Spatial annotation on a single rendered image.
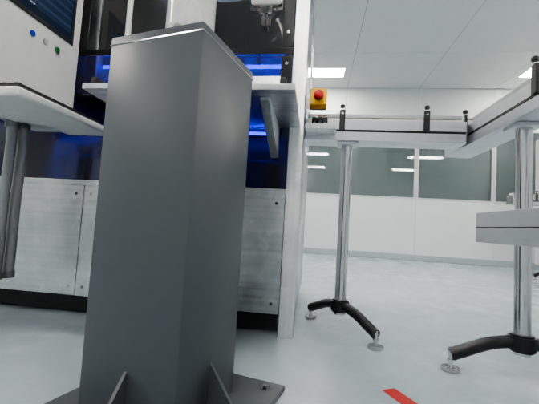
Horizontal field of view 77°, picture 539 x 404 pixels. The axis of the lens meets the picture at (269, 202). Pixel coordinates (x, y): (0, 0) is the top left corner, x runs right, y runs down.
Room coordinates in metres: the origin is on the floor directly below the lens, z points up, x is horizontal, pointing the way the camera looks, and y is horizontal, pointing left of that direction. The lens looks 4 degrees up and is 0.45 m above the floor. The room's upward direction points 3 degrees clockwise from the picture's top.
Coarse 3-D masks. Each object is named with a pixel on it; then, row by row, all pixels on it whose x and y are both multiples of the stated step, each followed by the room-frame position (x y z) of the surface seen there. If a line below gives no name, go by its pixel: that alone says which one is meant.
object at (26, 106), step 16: (0, 96) 0.97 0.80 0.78; (16, 96) 0.96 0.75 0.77; (32, 96) 1.00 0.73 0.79; (0, 112) 1.15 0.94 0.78; (16, 112) 1.13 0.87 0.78; (32, 112) 1.11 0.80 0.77; (48, 112) 1.10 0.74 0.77; (64, 112) 1.13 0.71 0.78; (64, 128) 1.31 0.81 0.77; (80, 128) 1.29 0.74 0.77; (96, 128) 1.29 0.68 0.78
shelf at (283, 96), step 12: (84, 84) 1.09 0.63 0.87; (96, 84) 1.09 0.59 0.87; (252, 84) 1.02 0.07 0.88; (264, 84) 1.01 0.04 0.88; (276, 84) 1.01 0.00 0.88; (288, 84) 1.01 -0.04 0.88; (96, 96) 1.16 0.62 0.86; (252, 96) 1.08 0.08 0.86; (264, 96) 1.07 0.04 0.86; (276, 96) 1.07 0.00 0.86; (288, 96) 1.06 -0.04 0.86; (252, 108) 1.19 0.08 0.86; (276, 108) 1.18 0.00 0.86; (288, 108) 1.17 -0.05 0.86; (252, 120) 1.34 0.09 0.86; (288, 120) 1.31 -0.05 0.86
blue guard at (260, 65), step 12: (84, 60) 1.53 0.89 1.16; (96, 60) 1.53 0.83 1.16; (108, 60) 1.52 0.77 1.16; (252, 60) 1.43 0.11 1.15; (264, 60) 1.42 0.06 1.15; (276, 60) 1.42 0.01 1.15; (84, 72) 1.53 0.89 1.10; (96, 72) 1.52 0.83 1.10; (108, 72) 1.52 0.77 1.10; (252, 72) 1.43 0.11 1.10; (264, 72) 1.42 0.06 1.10; (276, 72) 1.41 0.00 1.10
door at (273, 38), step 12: (228, 0) 1.46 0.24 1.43; (240, 0) 1.45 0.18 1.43; (216, 12) 1.46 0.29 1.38; (228, 12) 1.45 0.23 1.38; (240, 12) 1.45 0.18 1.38; (216, 24) 1.46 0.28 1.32; (228, 24) 1.45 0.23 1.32; (240, 24) 1.45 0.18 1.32; (252, 24) 1.44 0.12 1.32; (276, 24) 1.43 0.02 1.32; (228, 36) 1.45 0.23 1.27; (240, 36) 1.45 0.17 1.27; (252, 36) 1.44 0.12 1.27; (264, 36) 1.43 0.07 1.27; (276, 36) 1.43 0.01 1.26
